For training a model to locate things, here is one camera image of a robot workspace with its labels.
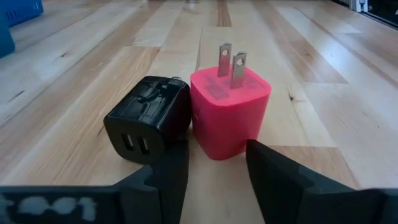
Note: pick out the teal plastic bin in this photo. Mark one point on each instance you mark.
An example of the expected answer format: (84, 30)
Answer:
(5, 37)

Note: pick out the blue plastic basket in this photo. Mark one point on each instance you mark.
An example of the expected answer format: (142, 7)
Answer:
(23, 11)

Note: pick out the black aluminium table frame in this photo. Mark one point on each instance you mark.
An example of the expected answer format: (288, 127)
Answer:
(382, 12)

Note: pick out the black dual USB charger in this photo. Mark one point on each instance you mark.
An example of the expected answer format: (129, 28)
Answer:
(149, 115)

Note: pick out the pink USB wall charger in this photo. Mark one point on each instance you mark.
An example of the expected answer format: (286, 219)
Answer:
(228, 115)

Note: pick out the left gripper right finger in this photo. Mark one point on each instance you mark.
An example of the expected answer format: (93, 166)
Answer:
(280, 186)

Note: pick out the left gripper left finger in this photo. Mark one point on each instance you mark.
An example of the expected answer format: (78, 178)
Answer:
(158, 193)

